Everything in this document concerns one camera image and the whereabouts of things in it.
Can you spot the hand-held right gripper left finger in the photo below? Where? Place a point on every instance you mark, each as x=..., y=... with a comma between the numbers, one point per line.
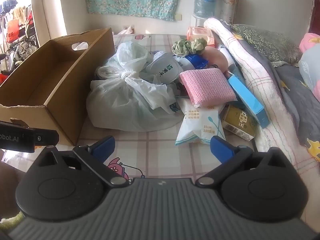
x=105, y=146

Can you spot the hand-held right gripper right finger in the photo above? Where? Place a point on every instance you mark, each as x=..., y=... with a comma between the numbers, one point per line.
x=220, y=147

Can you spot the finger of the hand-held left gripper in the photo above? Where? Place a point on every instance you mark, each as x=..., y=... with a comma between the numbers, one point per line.
x=47, y=137

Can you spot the brown cardboard box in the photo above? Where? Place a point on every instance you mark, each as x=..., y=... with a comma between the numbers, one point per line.
x=75, y=80

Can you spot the white yoghurt cup pack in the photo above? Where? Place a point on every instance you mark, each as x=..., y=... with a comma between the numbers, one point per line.
x=162, y=70

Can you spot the yellow tissue pack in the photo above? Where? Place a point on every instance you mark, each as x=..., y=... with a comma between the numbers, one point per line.
x=237, y=122

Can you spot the white cotton swab packet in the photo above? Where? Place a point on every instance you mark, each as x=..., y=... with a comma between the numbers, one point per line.
x=197, y=122

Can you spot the light blue carton box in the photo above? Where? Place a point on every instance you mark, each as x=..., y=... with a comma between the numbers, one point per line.
x=246, y=100

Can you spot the pink sponge cloth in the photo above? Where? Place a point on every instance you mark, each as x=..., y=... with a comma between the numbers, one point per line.
x=205, y=87

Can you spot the white stitched quilt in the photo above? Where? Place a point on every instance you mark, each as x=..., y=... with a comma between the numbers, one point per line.
x=257, y=80

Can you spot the pink plush toy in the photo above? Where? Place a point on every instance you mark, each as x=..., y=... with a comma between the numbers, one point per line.
x=215, y=58

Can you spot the blue and white pouch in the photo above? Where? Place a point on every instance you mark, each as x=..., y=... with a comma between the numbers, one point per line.
x=193, y=61

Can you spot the grey star printed blanket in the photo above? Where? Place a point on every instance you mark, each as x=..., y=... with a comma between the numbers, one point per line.
x=287, y=87

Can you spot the white bottle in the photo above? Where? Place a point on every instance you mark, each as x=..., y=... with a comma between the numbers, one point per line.
x=228, y=56

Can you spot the parked bicycle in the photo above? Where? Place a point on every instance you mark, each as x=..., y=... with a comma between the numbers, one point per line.
x=22, y=45

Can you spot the green crumpled scrunchie cloth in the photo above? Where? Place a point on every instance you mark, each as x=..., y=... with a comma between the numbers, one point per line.
x=182, y=47

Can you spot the red plastic bag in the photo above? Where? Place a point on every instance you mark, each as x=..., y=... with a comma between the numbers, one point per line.
x=12, y=30

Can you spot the pink wet wipes pack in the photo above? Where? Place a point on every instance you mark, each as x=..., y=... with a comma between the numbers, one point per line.
x=201, y=33

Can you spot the small white plastic bag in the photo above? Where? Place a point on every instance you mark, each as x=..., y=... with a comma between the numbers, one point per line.
x=124, y=31

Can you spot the green leaf printed pillow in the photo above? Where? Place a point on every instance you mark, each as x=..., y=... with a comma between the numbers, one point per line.
x=265, y=40

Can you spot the light blue pillow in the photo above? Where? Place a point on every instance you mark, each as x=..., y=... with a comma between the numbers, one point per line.
x=311, y=67

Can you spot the white water dispenser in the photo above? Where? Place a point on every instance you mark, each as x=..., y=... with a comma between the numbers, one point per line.
x=197, y=21

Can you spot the hanging blue clothes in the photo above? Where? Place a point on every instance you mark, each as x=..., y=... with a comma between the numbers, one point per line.
x=8, y=6

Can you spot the pink pillow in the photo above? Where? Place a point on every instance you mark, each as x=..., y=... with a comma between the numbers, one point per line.
x=311, y=42

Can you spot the floral paper roll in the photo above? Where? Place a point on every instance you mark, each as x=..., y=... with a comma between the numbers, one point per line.
x=228, y=5

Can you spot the blue water jug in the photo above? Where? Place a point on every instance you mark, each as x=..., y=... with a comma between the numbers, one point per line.
x=205, y=2

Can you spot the beige wall socket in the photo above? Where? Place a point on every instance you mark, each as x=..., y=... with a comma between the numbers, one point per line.
x=178, y=17

